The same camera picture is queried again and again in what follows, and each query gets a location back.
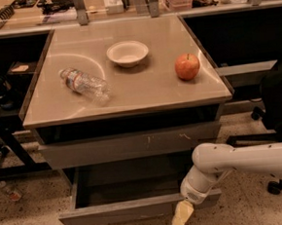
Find black office chair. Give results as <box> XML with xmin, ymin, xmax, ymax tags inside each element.
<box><xmin>219</xmin><ymin>57</ymin><xmax>282</xmax><ymax>199</ymax></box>

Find clear plastic water bottle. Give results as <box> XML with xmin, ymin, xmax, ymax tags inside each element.
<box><xmin>58</xmin><ymin>67</ymin><xmax>111</xmax><ymax>105</ymax></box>

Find red apple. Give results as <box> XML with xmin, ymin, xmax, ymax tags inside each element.
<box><xmin>174</xmin><ymin>53</ymin><xmax>200</xmax><ymax>81</ymax></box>

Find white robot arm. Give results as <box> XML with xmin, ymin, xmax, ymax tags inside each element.
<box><xmin>171</xmin><ymin>142</ymin><xmax>282</xmax><ymax>225</ymax></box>

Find white paper bowl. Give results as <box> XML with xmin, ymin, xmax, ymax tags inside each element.
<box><xmin>106</xmin><ymin>41</ymin><xmax>149</xmax><ymax>68</ymax></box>

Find white tissue box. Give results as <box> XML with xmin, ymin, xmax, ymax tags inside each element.
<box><xmin>103</xmin><ymin>0</ymin><xmax>124</xmax><ymax>15</ymax></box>

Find black coiled spring item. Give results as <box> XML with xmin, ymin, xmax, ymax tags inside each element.
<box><xmin>0</xmin><ymin>5</ymin><xmax>15</xmax><ymax>29</ymax></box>

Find plastic bottle on floor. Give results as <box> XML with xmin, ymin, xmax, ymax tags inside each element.
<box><xmin>0</xmin><ymin>181</ymin><xmax>21</xmax><ymax>202</ymax></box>

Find grey top drawer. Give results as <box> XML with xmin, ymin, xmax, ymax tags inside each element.
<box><xmin>39</xmin><ymin>121</ymin><xmax>221</xmax><ymax>169</ymax></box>

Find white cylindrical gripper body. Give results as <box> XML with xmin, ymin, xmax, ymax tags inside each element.
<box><xmin>180</xmin><ymin>166</ymin><xmax>230</xmax><ymax>205</ymax></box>

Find black desk frame left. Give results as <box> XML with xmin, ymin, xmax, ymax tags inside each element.
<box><xmin>0</xmin><ymin>43</ymin><xmax>53</xmax><ymax>192</ymax></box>

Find grey drawer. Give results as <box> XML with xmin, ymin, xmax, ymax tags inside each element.
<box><xmin>53</xmin><ymin>153</ymin><xmax>225</xmax><ymax>225</ymax></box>
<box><xmin>39</xmin><ymin>121</ymin><xmax>221</xmax><ymax>169</ymax></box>

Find grey drawer cabinet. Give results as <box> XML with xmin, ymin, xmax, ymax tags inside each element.
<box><xmin>13</xmin><ymin>10</ymin><xmax>241</xmax><ymax>193</ymax></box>

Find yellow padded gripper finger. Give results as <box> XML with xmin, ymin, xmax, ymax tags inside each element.
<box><xmin>171</xmin><ymin>200</ymin><xmax>194</xmax><ymax>225</ymax></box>

